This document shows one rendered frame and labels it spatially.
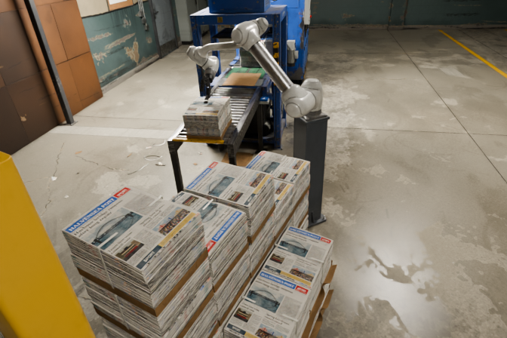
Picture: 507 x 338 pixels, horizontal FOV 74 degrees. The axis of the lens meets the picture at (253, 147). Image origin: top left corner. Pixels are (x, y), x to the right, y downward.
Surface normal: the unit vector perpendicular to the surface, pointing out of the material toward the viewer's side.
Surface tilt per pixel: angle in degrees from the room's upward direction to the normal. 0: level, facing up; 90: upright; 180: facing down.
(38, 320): 90
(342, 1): 90
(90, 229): 2
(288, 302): 1
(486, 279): 0
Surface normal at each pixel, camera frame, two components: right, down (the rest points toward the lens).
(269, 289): -0.05, -0.86
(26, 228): 0.88, 0.20
